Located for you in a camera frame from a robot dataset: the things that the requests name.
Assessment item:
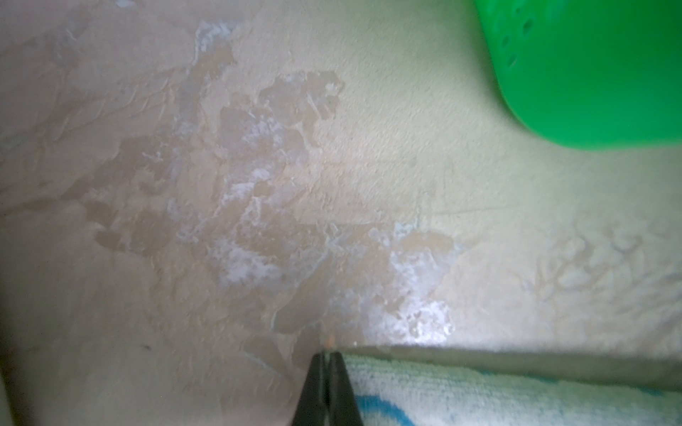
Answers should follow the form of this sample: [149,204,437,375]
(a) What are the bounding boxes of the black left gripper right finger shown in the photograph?
[327,353,364,426]

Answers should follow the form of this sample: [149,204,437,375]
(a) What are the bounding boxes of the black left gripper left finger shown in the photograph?
[291,353,328,426]

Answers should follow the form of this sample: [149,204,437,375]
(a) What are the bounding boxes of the blue bunny pattern towel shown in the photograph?
[343,353,681,425]

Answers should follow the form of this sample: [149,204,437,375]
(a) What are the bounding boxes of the green plastic basket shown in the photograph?
[476,0,681,150]

